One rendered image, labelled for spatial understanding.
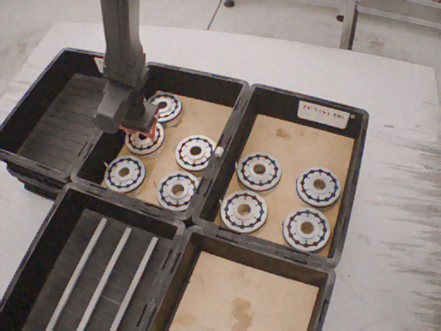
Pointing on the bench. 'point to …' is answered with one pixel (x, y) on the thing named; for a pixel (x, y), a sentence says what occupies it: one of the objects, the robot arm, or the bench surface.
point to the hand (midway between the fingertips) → (143, 133)
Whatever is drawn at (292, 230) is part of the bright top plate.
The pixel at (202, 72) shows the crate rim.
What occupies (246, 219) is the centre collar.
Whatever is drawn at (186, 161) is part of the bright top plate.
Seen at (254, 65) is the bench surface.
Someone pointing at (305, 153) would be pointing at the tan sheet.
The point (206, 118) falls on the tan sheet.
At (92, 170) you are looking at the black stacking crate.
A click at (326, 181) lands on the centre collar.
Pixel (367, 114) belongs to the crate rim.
